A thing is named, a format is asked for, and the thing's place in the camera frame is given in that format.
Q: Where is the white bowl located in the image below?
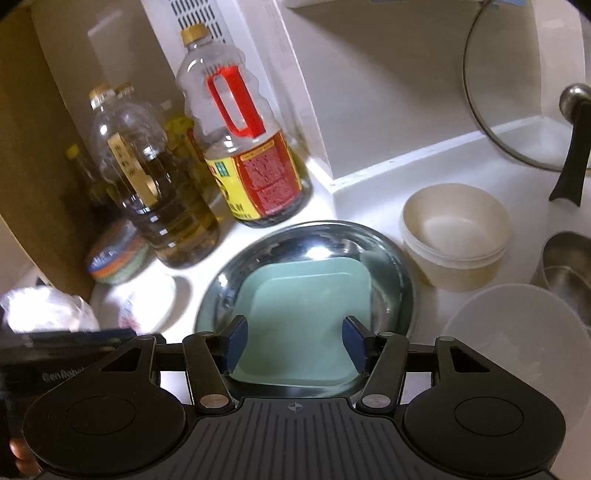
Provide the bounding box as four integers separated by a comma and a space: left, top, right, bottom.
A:
443, 284, 590, 430

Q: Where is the white round lid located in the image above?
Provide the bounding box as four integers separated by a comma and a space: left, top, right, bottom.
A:
94, 274, 177, 335

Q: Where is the stainless steel pot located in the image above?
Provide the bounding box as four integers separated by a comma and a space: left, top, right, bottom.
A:
531, 231, 591, 331

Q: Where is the colourful round tin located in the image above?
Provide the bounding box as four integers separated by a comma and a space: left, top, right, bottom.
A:
86, 218, 150, 285

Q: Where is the cream plastic bowl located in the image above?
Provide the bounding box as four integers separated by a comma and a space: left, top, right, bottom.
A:
400, 183, 512, 292

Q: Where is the yellow oil bottle behind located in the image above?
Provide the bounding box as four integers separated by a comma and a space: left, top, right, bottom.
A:
114, 81, 219, 204

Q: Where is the glass pot lid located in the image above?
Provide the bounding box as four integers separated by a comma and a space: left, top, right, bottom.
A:
462, 0, 591, 208

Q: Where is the green square plate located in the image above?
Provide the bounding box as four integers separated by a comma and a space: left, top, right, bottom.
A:
232, 257, 372, 387

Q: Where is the white appliance with vents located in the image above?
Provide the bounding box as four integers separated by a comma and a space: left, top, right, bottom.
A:
140, 0, 335, 180

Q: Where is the white plastic bag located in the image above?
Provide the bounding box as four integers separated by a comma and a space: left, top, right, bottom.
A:
1, 286, 99, 333

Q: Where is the soy sauce bottle red handle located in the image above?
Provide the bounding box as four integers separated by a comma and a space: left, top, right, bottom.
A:
176, 23, 305, 228

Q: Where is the clear cooking oil bottle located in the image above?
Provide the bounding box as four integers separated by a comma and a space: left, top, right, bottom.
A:
89, 84, 219, 269

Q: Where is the small dark bottle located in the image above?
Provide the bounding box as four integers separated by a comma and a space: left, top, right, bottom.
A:
65, 144, 110, 207

